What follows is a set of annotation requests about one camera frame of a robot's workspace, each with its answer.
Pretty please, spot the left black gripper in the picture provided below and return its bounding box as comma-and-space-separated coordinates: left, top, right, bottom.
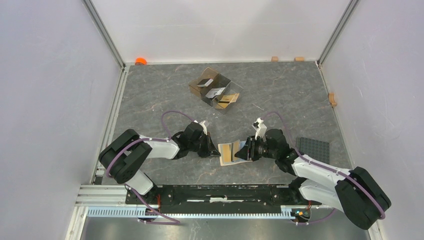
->
188, 132, 221, 158

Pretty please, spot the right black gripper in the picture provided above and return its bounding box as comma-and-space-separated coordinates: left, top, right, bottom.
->
234, 135, 278, 162

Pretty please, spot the beige leather card holder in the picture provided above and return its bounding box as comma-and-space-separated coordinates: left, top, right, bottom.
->
218, 140, 252, 167

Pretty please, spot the gold VIP card stack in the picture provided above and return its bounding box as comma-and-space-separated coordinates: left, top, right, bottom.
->
215, 93, 240, 110

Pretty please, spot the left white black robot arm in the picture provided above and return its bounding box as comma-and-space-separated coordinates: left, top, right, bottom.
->
98, 121, 220, 204

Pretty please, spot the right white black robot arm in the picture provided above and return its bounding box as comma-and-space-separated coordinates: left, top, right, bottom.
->
234, 129, 392, 230

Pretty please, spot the black and white card stack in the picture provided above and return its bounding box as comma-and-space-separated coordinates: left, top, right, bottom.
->
196, 78, 214, 88

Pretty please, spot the dark grey studded baseplate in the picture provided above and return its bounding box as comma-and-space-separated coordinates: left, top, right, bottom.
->
296, 137, 330, 164

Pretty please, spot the curved wooden block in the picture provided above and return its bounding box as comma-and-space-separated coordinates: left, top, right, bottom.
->
328, 92, 338, 108

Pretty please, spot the orange round cap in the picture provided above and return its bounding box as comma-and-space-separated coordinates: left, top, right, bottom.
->
134, 57, 147, 66

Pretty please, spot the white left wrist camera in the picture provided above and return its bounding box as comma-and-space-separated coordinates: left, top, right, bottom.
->
198, 120, 210, 135

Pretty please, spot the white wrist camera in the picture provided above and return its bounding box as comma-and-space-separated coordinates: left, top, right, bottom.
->
252, 117, 267, 140
198, 120, 210, 135

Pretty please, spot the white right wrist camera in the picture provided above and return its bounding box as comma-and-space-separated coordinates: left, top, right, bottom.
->
252, 117, 267, 140

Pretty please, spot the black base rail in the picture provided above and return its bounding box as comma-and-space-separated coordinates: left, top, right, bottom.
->
143, 184, 321, 214

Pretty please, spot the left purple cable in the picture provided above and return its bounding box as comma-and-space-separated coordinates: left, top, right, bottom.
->
105, 110, 198, 226

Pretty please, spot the purple cable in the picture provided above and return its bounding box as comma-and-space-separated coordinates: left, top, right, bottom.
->
105, 110, 198, 226
261, 110, 387, 226

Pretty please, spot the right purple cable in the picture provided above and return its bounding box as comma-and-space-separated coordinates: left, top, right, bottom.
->
261, 110, 387, 226

